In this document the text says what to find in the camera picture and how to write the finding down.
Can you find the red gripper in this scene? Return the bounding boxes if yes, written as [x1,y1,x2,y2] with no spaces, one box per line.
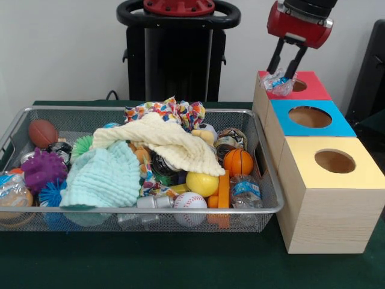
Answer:
[266,1,334,79]

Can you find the yellow ball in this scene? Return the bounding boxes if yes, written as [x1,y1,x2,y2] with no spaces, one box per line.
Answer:
[185,172,220,198]

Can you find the small clear water bottle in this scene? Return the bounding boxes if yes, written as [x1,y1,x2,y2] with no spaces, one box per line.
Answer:
[229,173,264,209]

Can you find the brown toy football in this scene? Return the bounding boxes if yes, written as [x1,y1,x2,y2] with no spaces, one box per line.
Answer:
[28,119,59,149]

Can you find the colourful patterned cloth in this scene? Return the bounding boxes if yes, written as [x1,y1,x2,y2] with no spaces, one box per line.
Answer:
[124,96,207,133]

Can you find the cream waffle cloth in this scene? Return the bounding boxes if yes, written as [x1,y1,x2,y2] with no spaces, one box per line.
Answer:
[91,111,226,178]

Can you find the orange toy basketball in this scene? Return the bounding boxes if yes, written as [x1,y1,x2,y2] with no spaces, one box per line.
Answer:
[223,149,254,177]

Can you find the white toy baseball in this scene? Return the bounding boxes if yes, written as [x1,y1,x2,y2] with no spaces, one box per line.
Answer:
[173,191,208,227]

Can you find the mint waffle cloth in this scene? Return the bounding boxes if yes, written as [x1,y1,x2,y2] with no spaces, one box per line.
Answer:
[59,140,141,208]

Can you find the silver mesh bin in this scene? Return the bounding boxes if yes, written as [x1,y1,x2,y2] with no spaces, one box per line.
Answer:
[0,105,285,233]

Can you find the purple spiky rubber toy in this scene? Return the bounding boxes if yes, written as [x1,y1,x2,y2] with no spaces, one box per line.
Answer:
[20,148,69,193]

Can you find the clear plastic bottle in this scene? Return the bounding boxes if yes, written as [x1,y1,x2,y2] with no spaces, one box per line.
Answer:
[0,171,34,208]

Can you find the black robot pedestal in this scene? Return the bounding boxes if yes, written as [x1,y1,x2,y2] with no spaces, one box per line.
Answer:
[116,0,241,103]

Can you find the wooden box with three holes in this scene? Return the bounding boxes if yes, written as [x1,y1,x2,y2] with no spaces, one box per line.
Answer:
[251,70,385,255]

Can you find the crushed bottle with blue label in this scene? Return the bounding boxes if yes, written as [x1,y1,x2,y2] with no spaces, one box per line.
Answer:
[260,67,298,98]

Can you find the dark green side tablecloth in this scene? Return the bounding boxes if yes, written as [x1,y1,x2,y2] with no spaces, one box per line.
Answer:
[357,110,385,142]

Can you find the black chair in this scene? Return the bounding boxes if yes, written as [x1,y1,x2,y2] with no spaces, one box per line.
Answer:
[345,19,385,121]

